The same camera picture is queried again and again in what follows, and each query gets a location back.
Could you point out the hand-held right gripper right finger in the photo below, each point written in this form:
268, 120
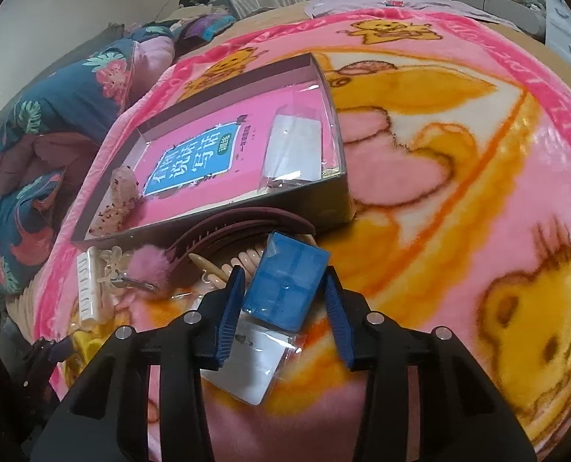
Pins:
338, 317

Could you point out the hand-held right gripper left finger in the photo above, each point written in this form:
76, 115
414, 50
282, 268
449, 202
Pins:
230, 317

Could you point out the clear bag with white card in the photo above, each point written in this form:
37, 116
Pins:
252, 365
292, 147

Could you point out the blue jewelry box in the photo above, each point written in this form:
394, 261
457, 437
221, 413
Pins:
285, 279

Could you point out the grey cardboard box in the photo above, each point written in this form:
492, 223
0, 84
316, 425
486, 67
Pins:
314, 207

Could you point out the white hair clip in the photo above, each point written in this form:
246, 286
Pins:
89, 288

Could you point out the yellow bangles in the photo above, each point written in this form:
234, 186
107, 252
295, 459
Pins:
85, 346

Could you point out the beige hair clip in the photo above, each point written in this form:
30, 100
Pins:
203, 262

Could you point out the pink printed blanket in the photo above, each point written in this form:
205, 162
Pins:
459, 202

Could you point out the pink book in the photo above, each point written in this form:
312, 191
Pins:
247, 106

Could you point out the blue floral quilt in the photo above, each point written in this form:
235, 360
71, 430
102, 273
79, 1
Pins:
64, 101

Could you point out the purple teal pillow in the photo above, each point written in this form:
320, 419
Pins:
208, 26

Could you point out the purple cloth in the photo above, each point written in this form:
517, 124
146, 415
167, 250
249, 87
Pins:
362, 2

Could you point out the dark cloth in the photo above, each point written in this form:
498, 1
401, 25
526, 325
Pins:
199, 0

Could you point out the grey dresser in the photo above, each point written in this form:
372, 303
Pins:
483, 0

